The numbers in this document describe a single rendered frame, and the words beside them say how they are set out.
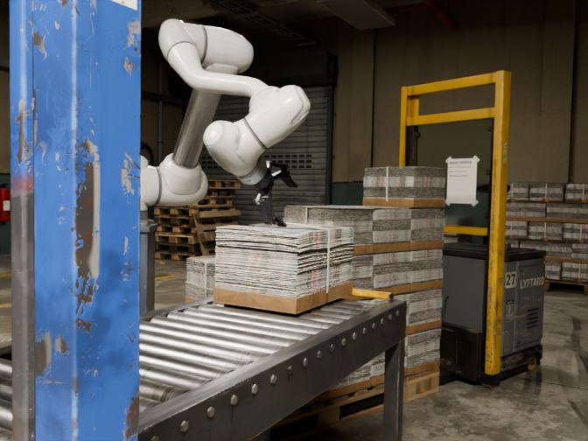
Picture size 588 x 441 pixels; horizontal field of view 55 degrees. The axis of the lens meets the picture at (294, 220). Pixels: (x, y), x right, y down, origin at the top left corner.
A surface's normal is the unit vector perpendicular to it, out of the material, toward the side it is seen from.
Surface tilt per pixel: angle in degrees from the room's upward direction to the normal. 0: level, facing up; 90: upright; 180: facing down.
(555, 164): 90
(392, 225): 90
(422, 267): 90
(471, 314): 90
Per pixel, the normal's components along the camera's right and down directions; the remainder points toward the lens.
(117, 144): 0.87, 0.04
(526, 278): 0.63, 0.05
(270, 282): -0.50, 0.04
